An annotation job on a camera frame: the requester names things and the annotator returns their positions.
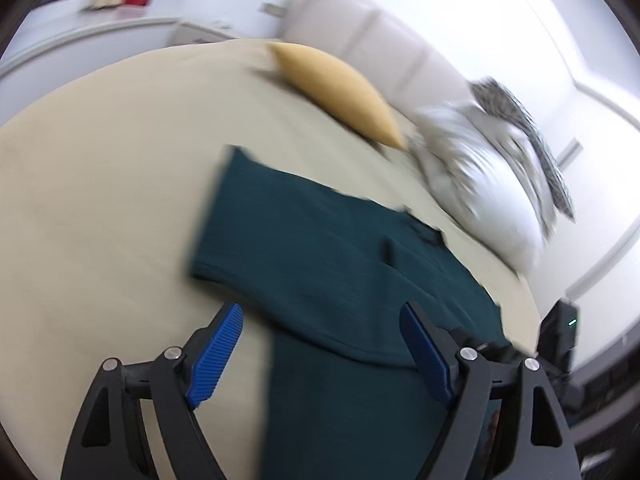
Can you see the white nightstand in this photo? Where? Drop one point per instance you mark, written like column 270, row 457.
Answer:
column 205, row 32

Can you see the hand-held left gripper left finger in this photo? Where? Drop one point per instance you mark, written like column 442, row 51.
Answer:
column 217, row 355

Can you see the dark teal garment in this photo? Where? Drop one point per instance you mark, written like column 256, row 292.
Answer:
column 325, row 260

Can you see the beige bed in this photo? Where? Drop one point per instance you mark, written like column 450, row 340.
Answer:
column 100, row 185

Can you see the grey patterned pillow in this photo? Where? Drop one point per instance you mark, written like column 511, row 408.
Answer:
column 530, row 130

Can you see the wall socket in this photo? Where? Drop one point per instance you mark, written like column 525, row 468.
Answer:
column 271, row 9
column 570, row 154

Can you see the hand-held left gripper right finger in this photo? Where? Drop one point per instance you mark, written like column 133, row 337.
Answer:
column 425, row 355

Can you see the yellow pillow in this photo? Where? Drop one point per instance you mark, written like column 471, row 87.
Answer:
column 335, row 90

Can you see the beige padded headboard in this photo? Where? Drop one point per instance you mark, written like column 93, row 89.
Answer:
column 380, row 35

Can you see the white pillow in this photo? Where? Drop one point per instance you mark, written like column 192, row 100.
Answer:
column 480, row 185

